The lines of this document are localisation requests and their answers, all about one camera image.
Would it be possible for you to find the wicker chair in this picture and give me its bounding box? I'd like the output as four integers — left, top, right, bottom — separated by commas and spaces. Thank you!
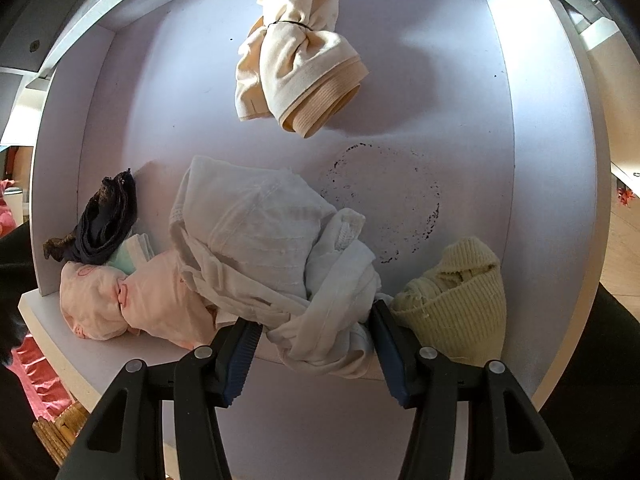
32, 404, 96, 467

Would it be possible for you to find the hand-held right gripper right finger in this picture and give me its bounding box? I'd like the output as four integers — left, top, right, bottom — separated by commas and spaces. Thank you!
368, 300, 576, 480

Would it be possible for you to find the cream cloth bundle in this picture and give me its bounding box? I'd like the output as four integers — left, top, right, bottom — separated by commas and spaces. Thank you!
234, 0, 371, 140

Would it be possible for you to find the mint folded cloth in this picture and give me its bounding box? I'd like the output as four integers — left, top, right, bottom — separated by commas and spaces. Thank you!
107, 232, 157, 277

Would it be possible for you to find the red cloth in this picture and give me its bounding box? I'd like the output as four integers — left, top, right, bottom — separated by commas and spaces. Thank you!
10, 337, 76, 423

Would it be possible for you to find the pale yellow knit cloth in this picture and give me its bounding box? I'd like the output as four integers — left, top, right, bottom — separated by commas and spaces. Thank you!
390, 236, 507, 367

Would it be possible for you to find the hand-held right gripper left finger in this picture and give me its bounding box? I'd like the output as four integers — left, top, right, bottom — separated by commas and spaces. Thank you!
55, 317, 263, 480

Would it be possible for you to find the person's dark garment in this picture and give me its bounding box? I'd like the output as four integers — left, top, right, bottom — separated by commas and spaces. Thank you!
537, 285, 640, 480
0, 220, 63, 480

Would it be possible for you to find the white cloth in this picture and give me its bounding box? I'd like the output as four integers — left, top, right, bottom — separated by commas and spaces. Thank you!
169, 155, 383, 380

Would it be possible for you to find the white shelf cabinet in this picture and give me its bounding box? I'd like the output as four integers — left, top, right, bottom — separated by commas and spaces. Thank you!
0, 0, 640, 480

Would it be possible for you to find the dark lace cloth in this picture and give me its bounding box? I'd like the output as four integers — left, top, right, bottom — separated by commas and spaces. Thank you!
42, 169, 138, 265

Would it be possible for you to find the pink red-print cloth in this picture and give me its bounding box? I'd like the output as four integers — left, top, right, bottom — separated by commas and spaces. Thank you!
59, 249, 221, 352

